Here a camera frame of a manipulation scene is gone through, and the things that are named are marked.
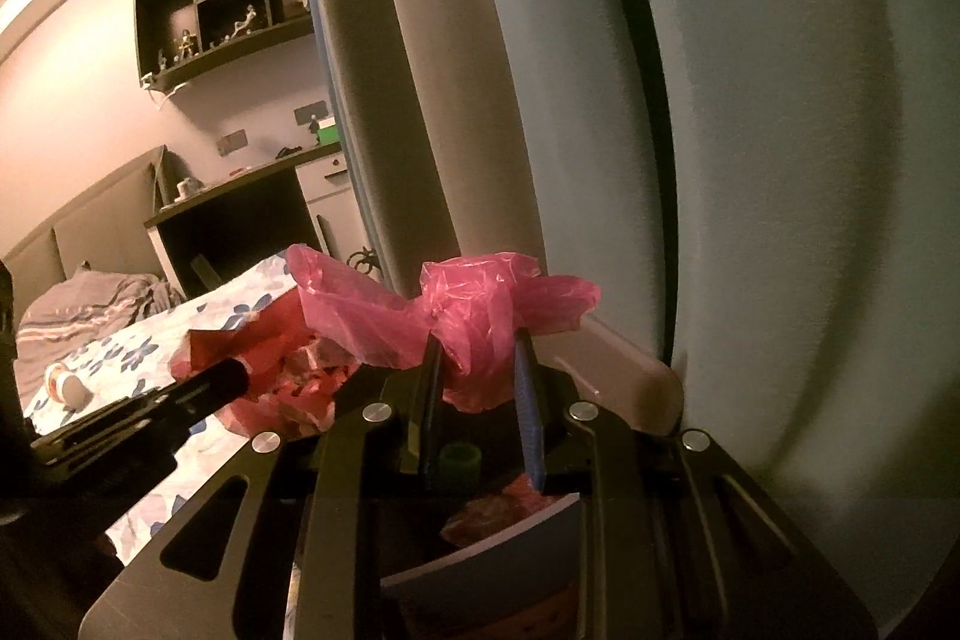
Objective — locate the pink plastic bag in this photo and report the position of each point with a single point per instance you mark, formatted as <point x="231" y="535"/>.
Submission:
<point x="360" y="317"/>

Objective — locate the grey wall socket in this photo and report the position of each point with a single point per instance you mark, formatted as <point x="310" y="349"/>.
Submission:
<point x="312" y="111"/>
<point x="232" y="143"/>

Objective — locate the blue-grey curtain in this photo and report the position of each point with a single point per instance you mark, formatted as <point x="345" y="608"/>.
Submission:
<point x="750" y="160"/>

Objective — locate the white drawer cabinet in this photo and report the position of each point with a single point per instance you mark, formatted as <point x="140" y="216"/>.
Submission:
<point x="326" y="197"/>

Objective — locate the red and white snack wrapper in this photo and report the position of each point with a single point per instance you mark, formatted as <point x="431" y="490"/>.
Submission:
<point x="502" y="505"/>

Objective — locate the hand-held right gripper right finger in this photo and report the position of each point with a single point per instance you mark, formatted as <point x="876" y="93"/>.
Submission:
<point x="529" y="415"/>

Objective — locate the grey striped duvet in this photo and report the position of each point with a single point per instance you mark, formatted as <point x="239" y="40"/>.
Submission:
<point x="90" y="302"/>

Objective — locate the green bottle cap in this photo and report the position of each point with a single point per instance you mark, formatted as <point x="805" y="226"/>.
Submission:
<point x="459" y="464"/>

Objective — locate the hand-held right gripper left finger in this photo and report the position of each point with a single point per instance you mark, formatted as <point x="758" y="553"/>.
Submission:
<point x="431" y="400"/>

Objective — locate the grey padded headboard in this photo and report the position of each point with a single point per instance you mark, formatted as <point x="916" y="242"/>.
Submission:
<point x="90" y="212"/>

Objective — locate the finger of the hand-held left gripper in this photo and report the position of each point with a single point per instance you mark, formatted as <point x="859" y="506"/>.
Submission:
<point x="210" y="385"/>

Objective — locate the row of small figurines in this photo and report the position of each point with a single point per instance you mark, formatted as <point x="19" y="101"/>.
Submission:
<point x="240" y="18"/>

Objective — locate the green box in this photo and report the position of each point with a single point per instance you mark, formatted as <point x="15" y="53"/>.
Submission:
<point x="327" y="132"/>

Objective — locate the floral bed sheet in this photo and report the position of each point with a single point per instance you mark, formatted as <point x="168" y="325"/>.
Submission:
<point x="135" y="347"/>

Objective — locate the dark wall shelf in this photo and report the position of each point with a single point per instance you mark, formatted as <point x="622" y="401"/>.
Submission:
<point x="225" y="51"/>

